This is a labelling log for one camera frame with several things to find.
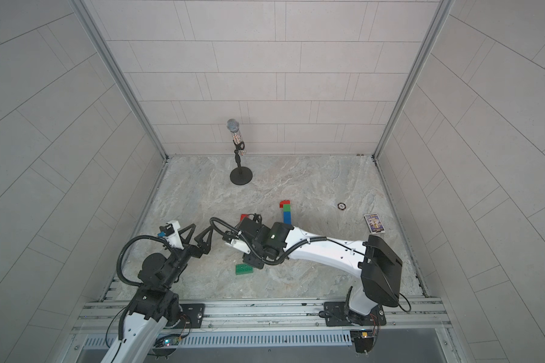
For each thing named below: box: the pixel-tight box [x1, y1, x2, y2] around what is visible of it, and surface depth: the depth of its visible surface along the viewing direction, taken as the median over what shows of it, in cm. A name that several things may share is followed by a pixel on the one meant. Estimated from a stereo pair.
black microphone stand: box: [230, 139, 254, 186], surface depth 110 cm
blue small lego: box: [283, 210, 292, 225], surface depth 96 cm
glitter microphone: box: [226, 117, 243, 145], surface depth 88 cm
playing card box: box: [363, 212, 387, 234], surface depth 93 cm
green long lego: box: [235, 263, 254, 276], surface depth 82 cm
